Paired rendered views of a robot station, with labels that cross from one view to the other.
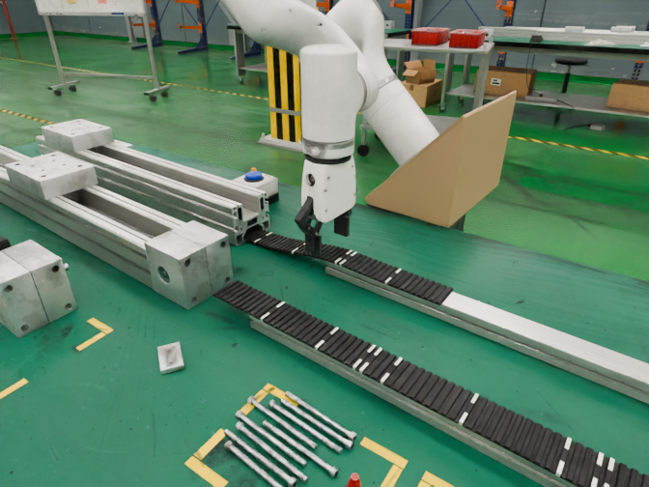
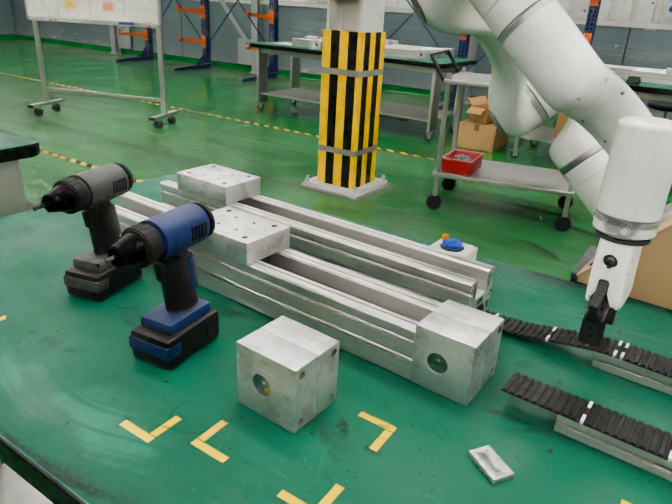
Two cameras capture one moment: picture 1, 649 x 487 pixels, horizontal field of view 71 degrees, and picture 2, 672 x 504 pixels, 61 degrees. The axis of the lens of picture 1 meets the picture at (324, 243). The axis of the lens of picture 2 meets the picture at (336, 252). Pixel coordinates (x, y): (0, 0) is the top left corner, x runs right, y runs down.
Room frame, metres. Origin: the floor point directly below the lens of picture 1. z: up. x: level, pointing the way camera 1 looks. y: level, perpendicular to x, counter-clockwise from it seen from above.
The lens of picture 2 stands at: (-0.06, 0.42, 1.28)
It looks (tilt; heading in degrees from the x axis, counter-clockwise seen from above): 24 degrees down; 359
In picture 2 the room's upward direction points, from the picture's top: 3 degrees clockwise
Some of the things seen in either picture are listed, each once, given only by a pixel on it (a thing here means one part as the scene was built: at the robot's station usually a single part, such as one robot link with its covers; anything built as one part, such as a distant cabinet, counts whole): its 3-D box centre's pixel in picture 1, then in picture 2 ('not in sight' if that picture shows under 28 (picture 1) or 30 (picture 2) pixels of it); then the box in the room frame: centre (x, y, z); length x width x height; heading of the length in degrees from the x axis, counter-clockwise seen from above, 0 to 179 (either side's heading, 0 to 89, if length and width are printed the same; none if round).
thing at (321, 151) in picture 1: (327, 145); (624, 223); (0.71, 0.00, 1.01); 0.09 x 0.08 x 0.03; 143
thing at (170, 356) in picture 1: (170, 358); (490, 464); (0.47, 0.21, 0.78); 0.05 x 0.03 x 0.01; 22
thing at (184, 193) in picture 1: (136, 176); (302, 236); (1.07, 0.47, 0.82); 0.80 x 0.10 x 0.09; 53
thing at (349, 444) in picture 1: (315, 421); not in sight; (0.36, 0.01, 0.78); 0.11 x 0.01 x 0.01; 51
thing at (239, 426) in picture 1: (269, 450); not in sight; (0.32, 0.06, 0.78); 0.11 x 0.01 x 0.01; 51
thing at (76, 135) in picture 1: (79, 139); (219, 188); (1.22, 0.67, 0.87); 0.16 x 0.11 x 0.07; 53
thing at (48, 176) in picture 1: (53, 180); (236, 240); (0.91, 0.58, 0.87); 0.16 x 0.11 x 0.07; 53
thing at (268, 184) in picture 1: (252, 190); (448, 261); (1.00, 0.17, 0.81); 0.10 x 0.08 x 0.06; 143
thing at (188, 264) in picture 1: (196, 260); (460, 346); (0.66, 0.22, 0.83); 0.12 x 0.09 x 0.10; 143
